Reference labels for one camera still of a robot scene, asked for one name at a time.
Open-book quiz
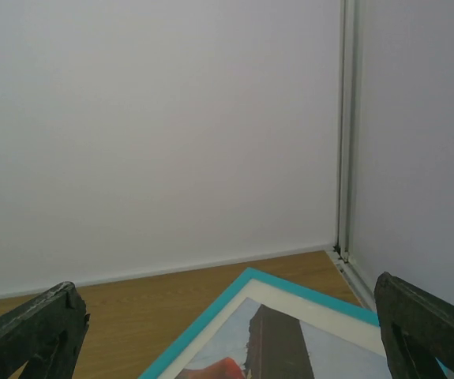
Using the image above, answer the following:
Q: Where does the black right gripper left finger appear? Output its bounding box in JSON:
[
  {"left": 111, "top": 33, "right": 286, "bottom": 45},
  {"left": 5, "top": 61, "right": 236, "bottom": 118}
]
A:
[{"left": 0, "top": 282, "right": 90, "bottom": 378}]

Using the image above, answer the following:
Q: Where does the hot air balloon photo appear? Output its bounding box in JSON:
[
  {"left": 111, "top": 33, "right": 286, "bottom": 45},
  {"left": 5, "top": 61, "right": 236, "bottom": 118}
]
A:
[{"left": 177, "top": 298, "right": 391, "bottom": 378}]

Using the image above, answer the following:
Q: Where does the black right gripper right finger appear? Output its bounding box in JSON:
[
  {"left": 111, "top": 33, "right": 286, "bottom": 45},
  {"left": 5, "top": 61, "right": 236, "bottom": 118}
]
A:
[{"left": 374, "top": 272, "right": 454, "bottom": 378}]

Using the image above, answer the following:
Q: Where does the turquoise picture frame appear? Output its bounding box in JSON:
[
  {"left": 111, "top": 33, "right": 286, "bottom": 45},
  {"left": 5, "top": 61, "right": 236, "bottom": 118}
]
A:
[{"left": 138, "top": 267, "right": 454, "bottom": 379}]

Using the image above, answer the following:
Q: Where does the aluminium corner post right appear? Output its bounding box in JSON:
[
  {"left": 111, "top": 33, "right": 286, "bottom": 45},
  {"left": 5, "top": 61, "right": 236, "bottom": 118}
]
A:
[{"left": 336, "top": 1, "right": 358, "bottom": 262}]

